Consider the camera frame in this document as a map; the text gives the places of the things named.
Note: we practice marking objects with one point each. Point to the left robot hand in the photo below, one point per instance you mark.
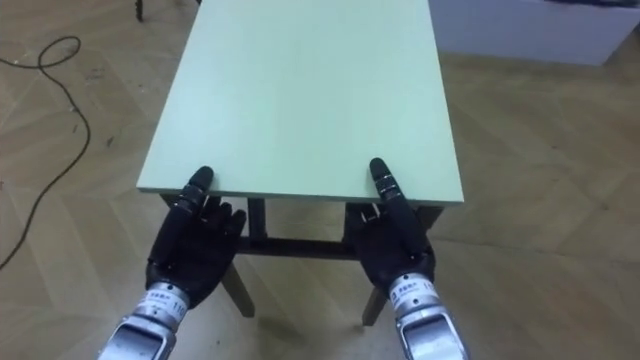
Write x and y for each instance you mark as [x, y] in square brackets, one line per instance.
[192, 245]

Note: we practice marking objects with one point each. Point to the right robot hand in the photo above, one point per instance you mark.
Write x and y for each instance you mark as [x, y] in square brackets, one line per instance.
[395, 245]

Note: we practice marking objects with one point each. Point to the pale green table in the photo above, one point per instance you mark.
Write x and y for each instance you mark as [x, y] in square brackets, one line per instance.
[305, 100]

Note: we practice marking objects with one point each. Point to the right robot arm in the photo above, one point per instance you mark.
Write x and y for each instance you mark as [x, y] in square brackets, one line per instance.
[425, 320]

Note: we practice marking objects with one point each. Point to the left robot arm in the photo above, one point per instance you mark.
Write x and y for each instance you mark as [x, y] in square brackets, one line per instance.
[147, 322]

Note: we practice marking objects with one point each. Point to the black furniture leg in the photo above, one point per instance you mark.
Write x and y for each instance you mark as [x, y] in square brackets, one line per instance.
[139, 10]

